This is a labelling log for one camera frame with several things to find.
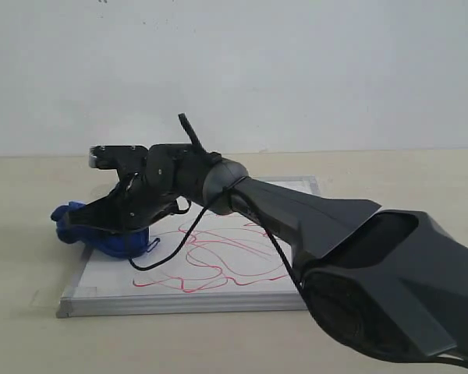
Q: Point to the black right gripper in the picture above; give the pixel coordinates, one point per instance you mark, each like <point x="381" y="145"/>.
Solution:
<point x="131" y="206"/>

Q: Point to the blue microfiber cloth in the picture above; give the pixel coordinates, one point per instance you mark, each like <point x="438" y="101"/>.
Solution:
<point x="115" y="246"/>

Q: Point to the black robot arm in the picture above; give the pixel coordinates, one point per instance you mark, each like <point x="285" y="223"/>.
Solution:
<point x="390" y="284"/>

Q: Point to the aluminium framed whiteboard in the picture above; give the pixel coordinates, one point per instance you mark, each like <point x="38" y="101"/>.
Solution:
<point x="228" y="264"/>

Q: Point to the clear tape front left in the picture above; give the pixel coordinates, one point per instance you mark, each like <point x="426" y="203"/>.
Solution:
<point x="53" y="298"/>

